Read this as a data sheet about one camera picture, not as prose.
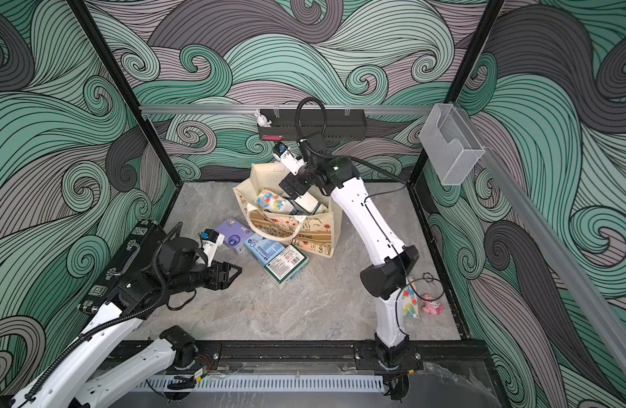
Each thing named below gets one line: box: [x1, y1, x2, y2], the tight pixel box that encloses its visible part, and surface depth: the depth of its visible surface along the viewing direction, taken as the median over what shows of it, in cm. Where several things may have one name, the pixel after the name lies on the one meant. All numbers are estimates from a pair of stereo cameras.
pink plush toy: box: [421, 293, 445, 316], surface depth 81 cm
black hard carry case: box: [77, 220, 168, 315], surface depth 72 cm
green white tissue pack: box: [263, 243, 310, 290], surface depth 89 cm
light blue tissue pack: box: [243, 232, 286, 266], surface depth 94 cm
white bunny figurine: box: [254, 108, 273, 128], surface depth 87 cm
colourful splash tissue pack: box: [255, 188, 296, 215], surface depth 87 cm
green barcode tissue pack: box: [294, 191, 329, 216], surface depth 85 cm
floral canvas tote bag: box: [233, 162, 343, 259], surface depth 86 cm
